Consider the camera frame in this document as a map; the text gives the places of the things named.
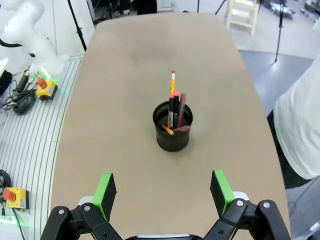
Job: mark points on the yellow pencil with pink eraser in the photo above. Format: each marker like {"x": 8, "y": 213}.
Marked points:
{"x": 168, "y": 129}
{"x": 173, "y": 82}

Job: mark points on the black power box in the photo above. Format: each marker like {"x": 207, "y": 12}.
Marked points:
{"x": 5, "y": 83}

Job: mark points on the yellow emergency stop box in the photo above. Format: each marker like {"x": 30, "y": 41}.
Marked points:
{"x": 48, "y": 90}
{"x": 17, "y": 200}

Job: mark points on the black pen with pink cap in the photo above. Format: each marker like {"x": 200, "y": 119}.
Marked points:
{"x": 176, "y": 105}
{"x": 171, "y": 105}

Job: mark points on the grooved aluminium base platform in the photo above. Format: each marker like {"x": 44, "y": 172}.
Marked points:
{"x": 37, "y": 150}

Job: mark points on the light wooden stool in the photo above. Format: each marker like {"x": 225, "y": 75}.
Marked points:
{"x": 241, "y": 23}

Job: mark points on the black mesh pen holder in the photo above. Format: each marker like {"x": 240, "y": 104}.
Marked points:
{"x": 172, "y": 142}

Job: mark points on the maroon pen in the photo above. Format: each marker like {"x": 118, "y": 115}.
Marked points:
{"x": 183, "y": 102}
{"x": 182, "y": 129}

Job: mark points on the person in white T-shirt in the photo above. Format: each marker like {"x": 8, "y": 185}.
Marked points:
{"x": 300, "y": 125}

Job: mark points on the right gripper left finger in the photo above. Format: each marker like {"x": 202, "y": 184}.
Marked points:
{"x": 100, "y": 200}

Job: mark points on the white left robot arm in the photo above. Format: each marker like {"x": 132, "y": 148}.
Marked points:
{"x": 25, "y": 25}

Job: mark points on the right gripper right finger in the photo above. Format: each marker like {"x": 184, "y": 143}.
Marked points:
{"x": 222, "y": 197}

